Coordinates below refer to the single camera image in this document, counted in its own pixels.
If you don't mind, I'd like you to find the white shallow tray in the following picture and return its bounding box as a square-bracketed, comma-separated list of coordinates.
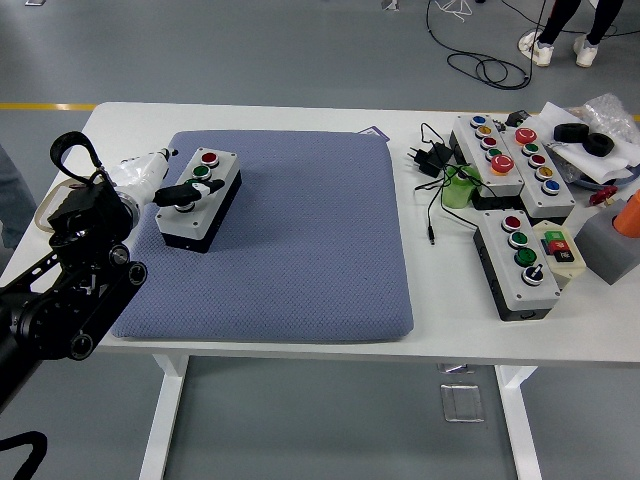
[33, 177, 81, 234]

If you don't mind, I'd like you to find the black cable loop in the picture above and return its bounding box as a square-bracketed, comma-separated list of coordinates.
[0, 431, 49, 480]

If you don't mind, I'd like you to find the clear bubble wrap bag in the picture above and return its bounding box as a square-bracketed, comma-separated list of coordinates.
[579, 92, 639, 146]

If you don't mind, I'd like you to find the grey five-button control box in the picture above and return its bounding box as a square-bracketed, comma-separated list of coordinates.
[499, 125, 577, 221]
[448, 114, 525, 211]

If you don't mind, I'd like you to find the small red valve knob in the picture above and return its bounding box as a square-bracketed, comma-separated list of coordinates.
[588, 185, 620, 206]

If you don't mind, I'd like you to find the person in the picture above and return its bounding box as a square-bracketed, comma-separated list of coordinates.
[517, 0, 626, 69]

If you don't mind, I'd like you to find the white table leg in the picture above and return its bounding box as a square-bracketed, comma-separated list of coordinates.
[494, 364, 544, 480]
[138, 353, 190, 480]

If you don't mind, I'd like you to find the grey four-button control box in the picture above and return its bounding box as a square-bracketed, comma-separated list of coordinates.
[155, 146, 243, 255]
[472, 209, 562, 322]

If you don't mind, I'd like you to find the black power adapter with cord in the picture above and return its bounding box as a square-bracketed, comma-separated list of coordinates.
[405, 122, 482, 246]

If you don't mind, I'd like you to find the orange cylinder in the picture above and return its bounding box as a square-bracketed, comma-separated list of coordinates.
[613, 188, 640, 241]

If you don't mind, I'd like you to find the black foam ring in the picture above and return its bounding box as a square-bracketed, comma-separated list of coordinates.
[583, 132, 615, 158]
[552, 122, 591, 143]

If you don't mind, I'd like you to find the cream three-button switch box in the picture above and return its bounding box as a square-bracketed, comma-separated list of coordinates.
[530, 219, 586, 291]

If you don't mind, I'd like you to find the grey block holder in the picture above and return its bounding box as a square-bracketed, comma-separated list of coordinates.
[573, 198, 640, 286]

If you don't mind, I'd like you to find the blue-grey padded mat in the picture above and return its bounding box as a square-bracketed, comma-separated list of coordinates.
[109, 130, 415, 344]

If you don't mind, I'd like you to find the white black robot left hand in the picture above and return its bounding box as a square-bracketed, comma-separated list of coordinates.
[106, 146, 226, 207]

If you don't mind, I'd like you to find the white paper sheet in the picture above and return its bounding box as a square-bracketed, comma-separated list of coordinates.
[537, 101, 640, 184]

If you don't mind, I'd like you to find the black floor cable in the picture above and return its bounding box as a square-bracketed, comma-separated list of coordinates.
[424, 0, 532, 91]

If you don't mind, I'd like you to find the blue ring plate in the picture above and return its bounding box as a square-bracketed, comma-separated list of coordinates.
[574, 167, 640, 191]

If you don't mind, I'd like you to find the clear floor socket plate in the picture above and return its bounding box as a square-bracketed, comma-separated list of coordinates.
[439, 382, 486, 424]

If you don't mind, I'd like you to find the green tape roll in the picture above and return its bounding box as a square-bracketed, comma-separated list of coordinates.
[440, 164, 481, 210]

